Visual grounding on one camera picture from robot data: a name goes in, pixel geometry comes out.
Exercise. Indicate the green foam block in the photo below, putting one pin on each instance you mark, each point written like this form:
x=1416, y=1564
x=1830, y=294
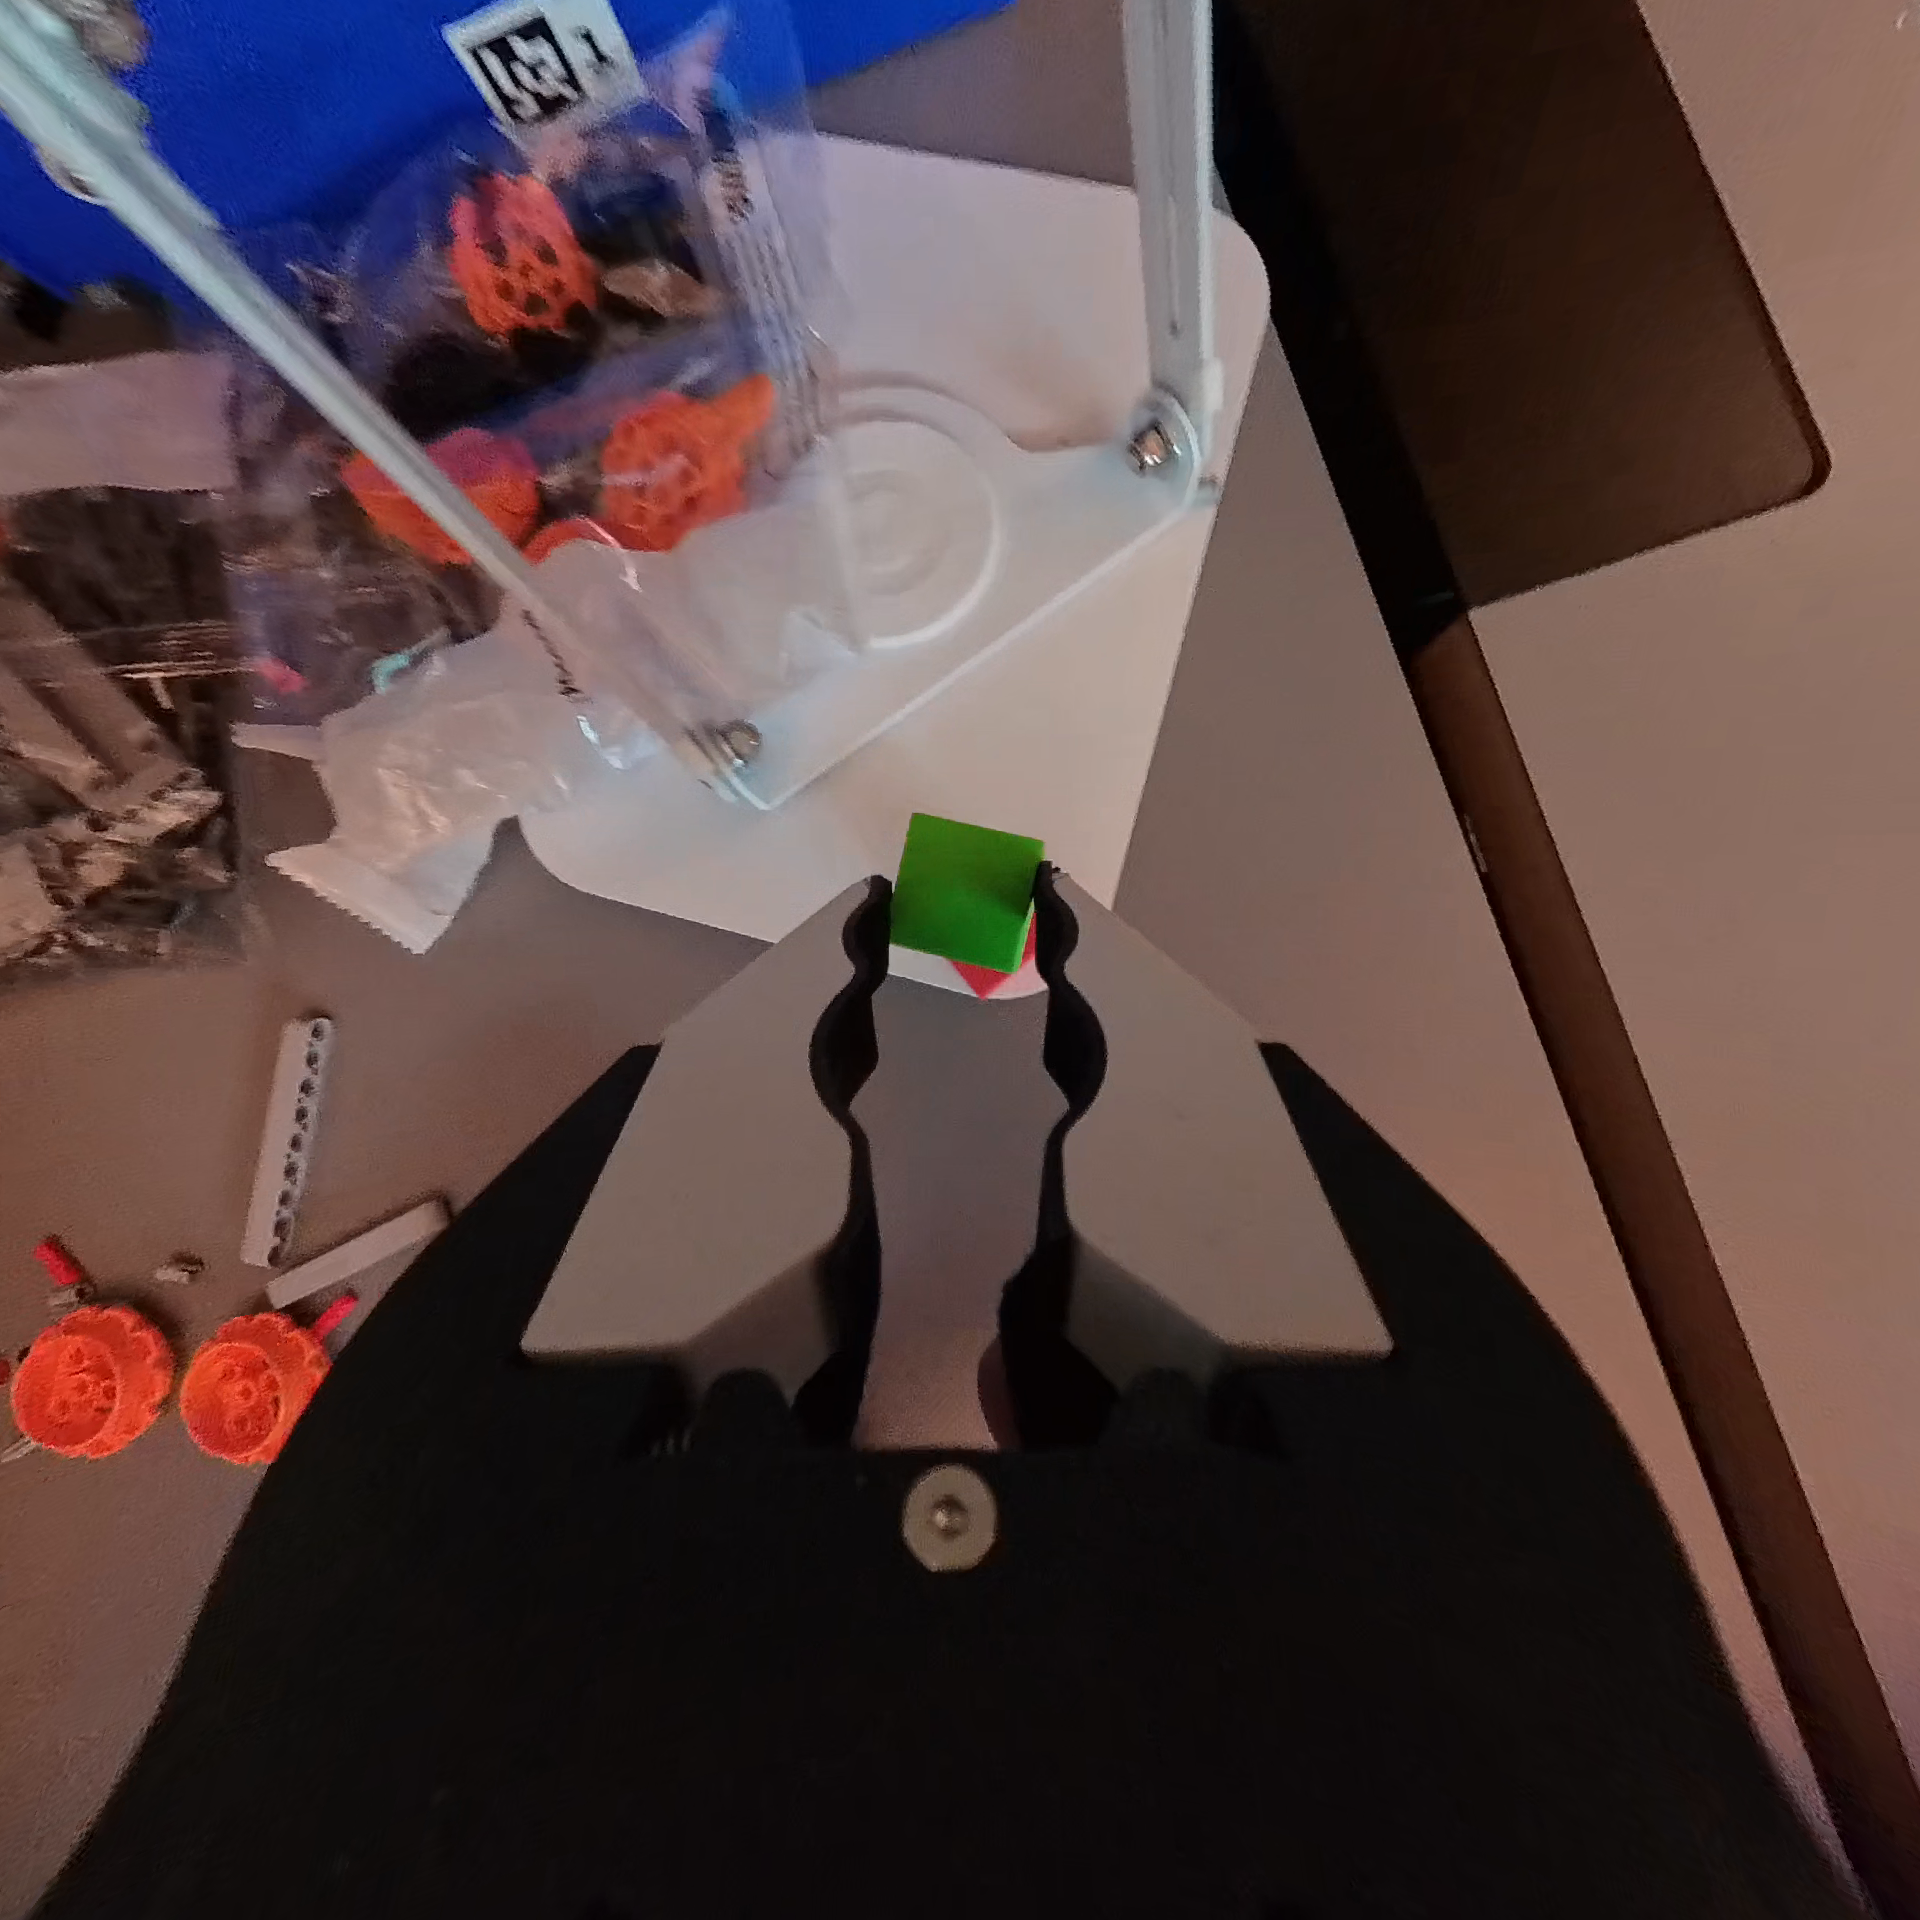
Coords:
x=960, y=886

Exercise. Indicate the clear bag of mixed parts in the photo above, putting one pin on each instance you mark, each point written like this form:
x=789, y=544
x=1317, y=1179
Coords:
x=107, y=720

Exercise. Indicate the red foam block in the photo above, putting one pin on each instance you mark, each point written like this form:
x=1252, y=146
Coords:
x=987, y=979

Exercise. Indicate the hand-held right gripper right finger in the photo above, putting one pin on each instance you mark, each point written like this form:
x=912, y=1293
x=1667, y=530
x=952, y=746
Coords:
x=1214, y=1231

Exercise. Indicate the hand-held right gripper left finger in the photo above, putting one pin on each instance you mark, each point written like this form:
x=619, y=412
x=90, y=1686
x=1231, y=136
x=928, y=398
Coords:
x=704, y=1231

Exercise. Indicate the orange plastic gear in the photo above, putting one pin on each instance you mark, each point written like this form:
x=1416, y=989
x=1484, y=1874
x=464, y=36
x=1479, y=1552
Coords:
x=255, y=1388
x=90, y=1383

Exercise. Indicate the white rounded stand base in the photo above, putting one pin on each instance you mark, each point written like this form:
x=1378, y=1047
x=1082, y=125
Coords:
x=1050, y=301

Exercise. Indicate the blue box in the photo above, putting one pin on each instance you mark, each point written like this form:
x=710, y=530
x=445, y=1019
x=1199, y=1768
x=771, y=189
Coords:
x=300, y=120

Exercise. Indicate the long grey beam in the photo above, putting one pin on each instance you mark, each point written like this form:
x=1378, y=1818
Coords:
x=290, y=1141
x=359, y=1253

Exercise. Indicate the crinkled bag of orange gears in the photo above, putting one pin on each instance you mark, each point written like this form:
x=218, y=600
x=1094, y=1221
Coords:
x=662, y=451

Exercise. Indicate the small red pin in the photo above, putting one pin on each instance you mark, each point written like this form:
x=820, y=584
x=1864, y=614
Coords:
x=62, y=1263
x=333, y=1318

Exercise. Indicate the grey desk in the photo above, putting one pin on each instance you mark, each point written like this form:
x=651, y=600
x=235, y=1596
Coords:
x=1652, y=902

